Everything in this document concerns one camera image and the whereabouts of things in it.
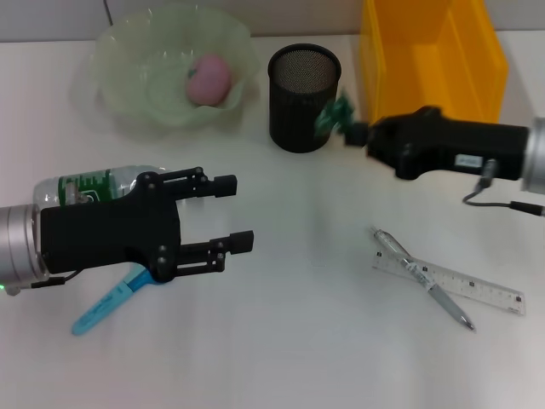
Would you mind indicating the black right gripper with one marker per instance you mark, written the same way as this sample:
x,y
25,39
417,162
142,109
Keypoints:
x,y
447,145

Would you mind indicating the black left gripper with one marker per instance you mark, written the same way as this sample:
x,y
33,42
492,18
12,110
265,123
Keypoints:
x,y
110,234

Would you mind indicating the green plastic wrapper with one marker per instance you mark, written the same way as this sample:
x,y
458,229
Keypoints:
x,y
334,113

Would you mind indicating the pink toy peach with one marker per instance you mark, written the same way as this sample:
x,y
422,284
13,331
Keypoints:
x,y
208,81

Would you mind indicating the clear green-label water bottle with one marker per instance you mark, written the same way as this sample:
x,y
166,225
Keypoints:
x,y
85,183

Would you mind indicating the blue sheathed scissors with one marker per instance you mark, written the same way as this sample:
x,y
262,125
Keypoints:
x,y
102,307

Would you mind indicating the black mesh pen holder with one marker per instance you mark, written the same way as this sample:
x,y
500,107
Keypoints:
x,y
304,123

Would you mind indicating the green translucent fruit bowl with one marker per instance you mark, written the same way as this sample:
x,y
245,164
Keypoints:
x,y
140,85

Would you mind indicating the clear grey ballpoint pen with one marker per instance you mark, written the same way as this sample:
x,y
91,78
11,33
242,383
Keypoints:
x,y
443,298

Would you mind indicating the transparent plastic ruler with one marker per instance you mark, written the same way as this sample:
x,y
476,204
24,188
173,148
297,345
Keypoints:
x,y
477,289

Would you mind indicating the yellow plastic bin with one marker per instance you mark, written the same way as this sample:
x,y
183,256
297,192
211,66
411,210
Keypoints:
x,y
447,64

